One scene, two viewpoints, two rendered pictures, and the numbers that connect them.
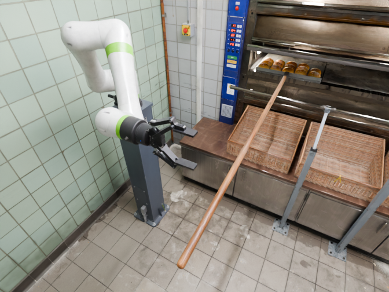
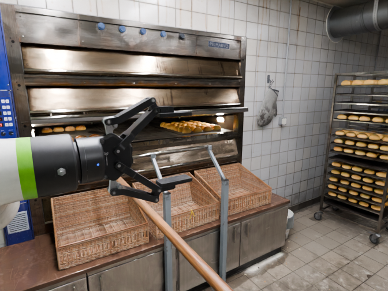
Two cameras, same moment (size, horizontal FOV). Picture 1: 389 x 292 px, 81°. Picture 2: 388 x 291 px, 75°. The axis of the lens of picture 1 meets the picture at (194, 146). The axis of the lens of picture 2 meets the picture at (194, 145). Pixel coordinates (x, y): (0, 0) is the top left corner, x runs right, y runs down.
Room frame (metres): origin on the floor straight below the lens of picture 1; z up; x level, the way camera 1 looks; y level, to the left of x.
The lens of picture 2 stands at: (0.29, 0.44, 1.60)
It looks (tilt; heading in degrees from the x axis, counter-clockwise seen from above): 12 degrees down; 300
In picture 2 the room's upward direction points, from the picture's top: straight up
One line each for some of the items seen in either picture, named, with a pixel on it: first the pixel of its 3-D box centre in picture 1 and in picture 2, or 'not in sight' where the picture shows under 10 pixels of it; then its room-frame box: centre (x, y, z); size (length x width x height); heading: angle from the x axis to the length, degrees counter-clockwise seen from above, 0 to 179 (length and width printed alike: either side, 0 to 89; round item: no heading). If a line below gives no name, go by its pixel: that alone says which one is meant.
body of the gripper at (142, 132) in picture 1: (152, 136); (104, 157); (0.63, 0.14, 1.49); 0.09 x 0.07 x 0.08; 62
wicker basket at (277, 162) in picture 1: (265, 136); (99, 219); (1.66, -0.65, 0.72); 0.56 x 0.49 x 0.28; 60
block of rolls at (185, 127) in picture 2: not in sight; (189, 126); (1.72, -2.00, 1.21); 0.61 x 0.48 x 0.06; 151
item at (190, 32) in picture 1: (187, 29); not in sight; (2.30, 0.06, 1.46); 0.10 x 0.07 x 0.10; 61
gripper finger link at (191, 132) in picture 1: (185, 131); (172, 114); (0.57, 0.03, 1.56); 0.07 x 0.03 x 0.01; 62
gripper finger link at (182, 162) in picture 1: (186, 163); (174, 180); (0.57, 0.03, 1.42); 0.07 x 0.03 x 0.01; 62
